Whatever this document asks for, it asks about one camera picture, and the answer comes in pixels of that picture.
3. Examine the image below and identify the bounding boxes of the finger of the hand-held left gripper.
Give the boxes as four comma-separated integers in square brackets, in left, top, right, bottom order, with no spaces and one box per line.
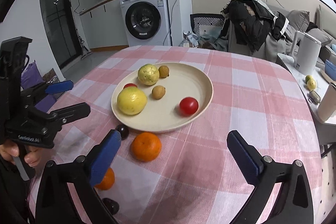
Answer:
[20,80,74,101]
[33,102,91,125]

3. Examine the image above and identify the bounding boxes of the bumpy yellow guava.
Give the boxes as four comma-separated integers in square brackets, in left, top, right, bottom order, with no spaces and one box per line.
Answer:
[138,64,160,86]

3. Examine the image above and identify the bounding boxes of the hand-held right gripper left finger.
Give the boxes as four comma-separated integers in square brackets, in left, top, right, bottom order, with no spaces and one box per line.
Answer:
[35,130,122,224]

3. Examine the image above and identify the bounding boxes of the white base cabinet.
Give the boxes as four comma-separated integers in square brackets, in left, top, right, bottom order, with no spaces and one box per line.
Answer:
[79,1,129,50]

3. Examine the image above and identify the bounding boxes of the orange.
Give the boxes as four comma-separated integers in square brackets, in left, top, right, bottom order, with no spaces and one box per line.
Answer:
[131,132,162,162]
[94,168,115,191]

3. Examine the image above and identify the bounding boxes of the brown patterned bag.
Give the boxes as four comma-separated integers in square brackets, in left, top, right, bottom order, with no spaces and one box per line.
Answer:
[42,68,60,83]

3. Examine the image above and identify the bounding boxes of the person's left hand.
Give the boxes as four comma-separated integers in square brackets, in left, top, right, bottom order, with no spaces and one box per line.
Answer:
[0,139,42,168]

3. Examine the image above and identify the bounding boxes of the pile of dark clothes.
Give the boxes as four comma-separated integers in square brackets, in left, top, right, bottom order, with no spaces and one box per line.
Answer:
[220,0,298,60]

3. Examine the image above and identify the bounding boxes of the dark purple plum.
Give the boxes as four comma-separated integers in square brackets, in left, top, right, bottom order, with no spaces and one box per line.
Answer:
[102,198,120,215]
[115,124,130,140]

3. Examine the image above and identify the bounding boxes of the blue bowl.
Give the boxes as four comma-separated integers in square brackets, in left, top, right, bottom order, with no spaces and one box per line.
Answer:
[325,59,336,81]

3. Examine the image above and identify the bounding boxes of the white side table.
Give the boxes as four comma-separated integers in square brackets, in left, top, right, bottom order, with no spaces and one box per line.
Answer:
[277,53,336,126]

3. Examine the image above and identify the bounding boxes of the brown kiwi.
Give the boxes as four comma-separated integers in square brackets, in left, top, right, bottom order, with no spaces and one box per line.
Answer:
[158,65,170,79]
[152,85,166,100]

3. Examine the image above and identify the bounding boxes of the grey pillow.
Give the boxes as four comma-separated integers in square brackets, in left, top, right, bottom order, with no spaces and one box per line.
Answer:
[286,10,310,35]

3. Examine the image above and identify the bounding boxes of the beige cup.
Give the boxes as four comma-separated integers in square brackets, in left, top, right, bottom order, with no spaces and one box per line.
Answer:
[317,83,336,122]

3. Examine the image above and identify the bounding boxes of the purple bag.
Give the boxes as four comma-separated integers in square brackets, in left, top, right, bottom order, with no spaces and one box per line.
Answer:
[20,61,57,111]

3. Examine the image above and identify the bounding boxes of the plastic bags on floor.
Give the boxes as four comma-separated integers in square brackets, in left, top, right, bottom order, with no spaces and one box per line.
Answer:
[181,31,227,51]

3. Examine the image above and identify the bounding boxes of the white electric kettle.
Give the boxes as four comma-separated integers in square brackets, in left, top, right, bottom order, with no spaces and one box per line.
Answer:
[289,30,322,75]

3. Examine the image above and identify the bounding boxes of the pink checked tablecloth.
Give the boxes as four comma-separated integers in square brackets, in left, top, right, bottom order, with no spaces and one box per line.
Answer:
[28,45,324,224]

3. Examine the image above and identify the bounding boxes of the cream round plate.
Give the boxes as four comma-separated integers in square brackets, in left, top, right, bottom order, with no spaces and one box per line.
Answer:
[111,63,214,134]

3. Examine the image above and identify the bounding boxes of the white washing machine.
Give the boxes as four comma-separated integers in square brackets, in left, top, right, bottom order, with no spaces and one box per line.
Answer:
[119,0,173,47]

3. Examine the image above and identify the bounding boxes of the large yellow-green guava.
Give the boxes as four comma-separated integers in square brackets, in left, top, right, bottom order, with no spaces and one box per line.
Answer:
[117,88,147,116]

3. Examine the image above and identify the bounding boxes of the dark glass door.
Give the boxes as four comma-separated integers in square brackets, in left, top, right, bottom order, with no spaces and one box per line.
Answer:
[39,0,82,71]

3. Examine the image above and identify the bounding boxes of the grey sofa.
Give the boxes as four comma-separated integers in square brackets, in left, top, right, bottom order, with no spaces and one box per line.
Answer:
[265,2,336,75]

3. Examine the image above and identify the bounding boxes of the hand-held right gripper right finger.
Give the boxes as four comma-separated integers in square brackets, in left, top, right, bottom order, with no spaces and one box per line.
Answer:
[227,130,314,224]

